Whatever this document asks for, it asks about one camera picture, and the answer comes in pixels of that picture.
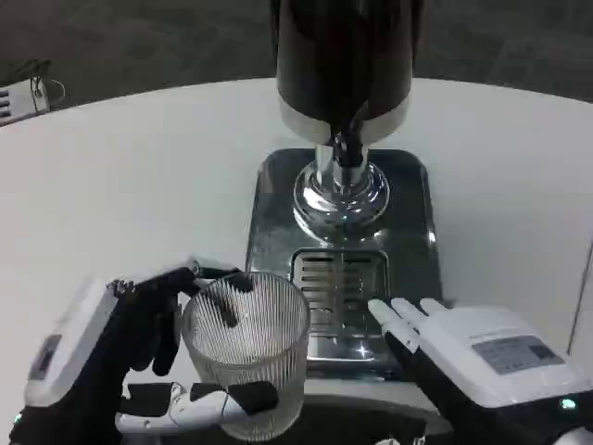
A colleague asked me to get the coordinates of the black dispenser tap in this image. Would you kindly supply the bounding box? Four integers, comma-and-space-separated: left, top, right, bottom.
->
329, 114, 368, 169

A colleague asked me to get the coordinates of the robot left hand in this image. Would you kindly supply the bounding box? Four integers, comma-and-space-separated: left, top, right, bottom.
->
8, 253, 280, 445

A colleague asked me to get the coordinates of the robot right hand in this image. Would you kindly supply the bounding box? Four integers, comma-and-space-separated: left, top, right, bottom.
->
367, 297, 593, 445

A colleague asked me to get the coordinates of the clear ribbed glass cup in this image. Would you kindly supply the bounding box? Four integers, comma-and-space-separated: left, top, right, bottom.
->
181, 272, 311, 445

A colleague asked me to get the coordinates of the thin white cable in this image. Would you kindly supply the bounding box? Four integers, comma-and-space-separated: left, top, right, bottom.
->
25, 58, 67, 113

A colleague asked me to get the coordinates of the white box device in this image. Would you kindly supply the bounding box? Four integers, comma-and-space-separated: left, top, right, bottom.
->
0, 77, 52, 127

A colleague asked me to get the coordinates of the black steel drink dispenser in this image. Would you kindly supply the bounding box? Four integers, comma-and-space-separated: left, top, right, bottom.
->
270, 0, 428, 243

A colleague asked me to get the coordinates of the steel drip tray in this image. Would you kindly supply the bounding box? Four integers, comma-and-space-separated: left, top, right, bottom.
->
245, 147, 439, 382

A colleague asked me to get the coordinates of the slotted steel drip grid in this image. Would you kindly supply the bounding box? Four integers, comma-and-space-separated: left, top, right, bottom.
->
290, 248, 391, 336

